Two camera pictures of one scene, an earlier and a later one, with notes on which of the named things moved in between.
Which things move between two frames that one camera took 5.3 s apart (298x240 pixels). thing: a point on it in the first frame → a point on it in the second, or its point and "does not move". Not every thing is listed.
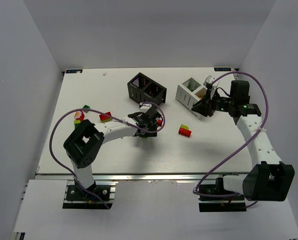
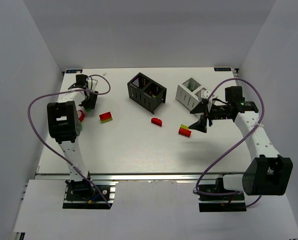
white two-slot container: x=188 y=93 does not move
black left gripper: x=144 y=119 → x=91 y=100
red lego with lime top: x=184 y=130 does not move
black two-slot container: x=141 y=88 does not move
